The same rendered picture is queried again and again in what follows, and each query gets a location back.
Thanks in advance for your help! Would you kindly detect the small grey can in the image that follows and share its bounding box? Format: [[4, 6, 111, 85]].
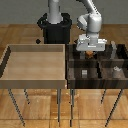
[[113, 65, 122, 75]]

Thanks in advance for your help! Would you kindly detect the brown loaf of bread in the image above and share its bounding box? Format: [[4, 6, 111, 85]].
[[85, 50, 95, 58]]

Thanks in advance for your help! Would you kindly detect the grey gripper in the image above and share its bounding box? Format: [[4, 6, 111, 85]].
[[75, 34, 108, 52]]

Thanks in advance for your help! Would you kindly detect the thin metal table leg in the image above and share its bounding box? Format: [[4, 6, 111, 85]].
[[105, 88, 126, 128], [69, 88, 76, 128], [100, 88, 108, 105], [22, 88, 31, 105], [7, 88, 26, 128], [57, 88, 62, 123]]

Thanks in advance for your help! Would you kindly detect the tall grey carton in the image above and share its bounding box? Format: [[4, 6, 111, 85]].
[[110, 40, 118, 60]]

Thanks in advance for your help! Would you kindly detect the small grey box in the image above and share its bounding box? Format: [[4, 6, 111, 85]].
[[81, 69, 89, 78]]

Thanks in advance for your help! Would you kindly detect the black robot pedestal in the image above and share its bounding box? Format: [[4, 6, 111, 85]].
[[36, 12, 73, 45]]

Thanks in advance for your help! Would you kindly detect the light wooden bin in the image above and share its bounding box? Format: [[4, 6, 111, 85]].
[[0, 43, 68, 90]]

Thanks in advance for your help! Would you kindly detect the dark wooden compartment bin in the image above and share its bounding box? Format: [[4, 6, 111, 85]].
[[64, 43, 128, 90]]

